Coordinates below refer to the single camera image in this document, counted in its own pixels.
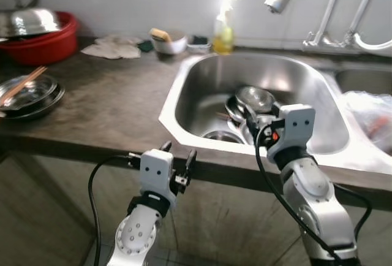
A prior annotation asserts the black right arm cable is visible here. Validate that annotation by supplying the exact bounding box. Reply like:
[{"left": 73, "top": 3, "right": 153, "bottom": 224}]
[{"left": 254, "top": 122, "right": 372, "bottom": 266}]

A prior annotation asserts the beige dish cloth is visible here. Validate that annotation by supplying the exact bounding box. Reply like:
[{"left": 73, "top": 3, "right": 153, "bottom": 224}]
[{"left": 81, "top": 35, "right": 142, "bottom": 60}]

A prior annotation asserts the stainless steel sink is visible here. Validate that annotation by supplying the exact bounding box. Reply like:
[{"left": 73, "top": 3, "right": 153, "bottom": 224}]
[{"left": 159, "top": 51, "right": 392, "bottom": 176}]

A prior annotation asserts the chrome sink faucet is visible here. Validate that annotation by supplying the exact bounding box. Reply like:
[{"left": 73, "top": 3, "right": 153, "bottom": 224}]
[{"left": 302, "top": 0, "right": 392, "bottom": 53}]

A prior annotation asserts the upturned stainless steel pot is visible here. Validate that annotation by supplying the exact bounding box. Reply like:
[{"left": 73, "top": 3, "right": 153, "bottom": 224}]
[{"left": 0, "top": 7, "right": 62, "bottom": 39}]

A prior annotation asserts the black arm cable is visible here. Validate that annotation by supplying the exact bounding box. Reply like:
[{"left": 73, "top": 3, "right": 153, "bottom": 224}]
[
  {"left": 254, "top": 122, "right": 372, "bottom": 266},
  {"left": 88, "top": 153, "right": 143, "bottom": 266}
]

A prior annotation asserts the white round bowl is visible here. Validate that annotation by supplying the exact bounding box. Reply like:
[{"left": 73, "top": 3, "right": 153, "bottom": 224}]
[{"left": 150, "top": 30, "right": 188, "bottom": 55}]

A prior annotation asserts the brown wooden chopstick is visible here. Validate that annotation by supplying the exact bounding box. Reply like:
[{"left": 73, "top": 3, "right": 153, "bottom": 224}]
[{"left": 0, "top": 66, "right": 48, "bottom": 105}]

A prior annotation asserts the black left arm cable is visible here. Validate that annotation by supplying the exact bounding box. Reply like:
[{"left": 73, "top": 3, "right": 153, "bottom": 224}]
[{"left": 88, "top": 153, "right": 143, "bottom": 266}]

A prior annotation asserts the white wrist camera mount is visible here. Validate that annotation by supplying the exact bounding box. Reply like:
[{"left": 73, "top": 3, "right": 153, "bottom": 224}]
[
  {"left": 268, "top": 104, "right": 317, "bottom": 160},
  {"left": 140, "top": 150, "right": 176, "bottom": 199}
]

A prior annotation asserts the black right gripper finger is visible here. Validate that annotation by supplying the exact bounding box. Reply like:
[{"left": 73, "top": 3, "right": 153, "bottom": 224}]
[{"left": 243, "top": 103, "right": 260, "bottom": 131}]

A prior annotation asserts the yellow sponge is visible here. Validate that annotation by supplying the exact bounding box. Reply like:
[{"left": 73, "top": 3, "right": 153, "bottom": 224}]
[{"left": 150, "top": 28, "right": 173, "bottom": 42}]

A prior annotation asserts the green scouring pad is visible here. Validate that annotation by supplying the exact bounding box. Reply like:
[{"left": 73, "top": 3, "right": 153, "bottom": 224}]
[{"left": 138, "top": 39, "right": 154, "bottom": 53}]

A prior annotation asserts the stainless steel bowl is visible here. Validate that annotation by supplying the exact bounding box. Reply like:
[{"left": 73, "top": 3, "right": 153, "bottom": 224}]
[{"left": 235, "top": 86, "right": 277, "bottom": 117}]

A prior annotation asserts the small clear plastic container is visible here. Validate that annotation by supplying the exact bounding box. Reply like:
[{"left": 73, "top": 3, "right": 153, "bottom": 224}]
[{"left": 187, "top": 35, "right": 213, "bottom": 55}]

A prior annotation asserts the clear plastic bag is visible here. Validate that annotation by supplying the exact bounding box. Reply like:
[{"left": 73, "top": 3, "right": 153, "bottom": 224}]
[{"left": 342, "top": 91, "right": 392, "bottom": 154}]

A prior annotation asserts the red plastic basin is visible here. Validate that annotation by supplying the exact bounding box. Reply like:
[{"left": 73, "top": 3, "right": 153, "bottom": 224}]
[{"left": 0, "top": 12, "right": 79, "bottom": 66}]

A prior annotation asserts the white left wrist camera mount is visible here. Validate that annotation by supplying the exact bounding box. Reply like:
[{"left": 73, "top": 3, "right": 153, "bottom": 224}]
[{"left": 140, "top": 150, "right": 176, "bottom": 199}]

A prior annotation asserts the yellow dish soap bottle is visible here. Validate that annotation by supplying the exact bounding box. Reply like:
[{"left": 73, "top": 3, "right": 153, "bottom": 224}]
[{"left": 213, "top": 0, "right": 236, "bottom": 55}]

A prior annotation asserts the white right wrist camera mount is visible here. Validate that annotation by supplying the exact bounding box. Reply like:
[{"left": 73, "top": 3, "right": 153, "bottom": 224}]
[{"left": 268, "top": 104, "right": 317, "bottom": 160}]

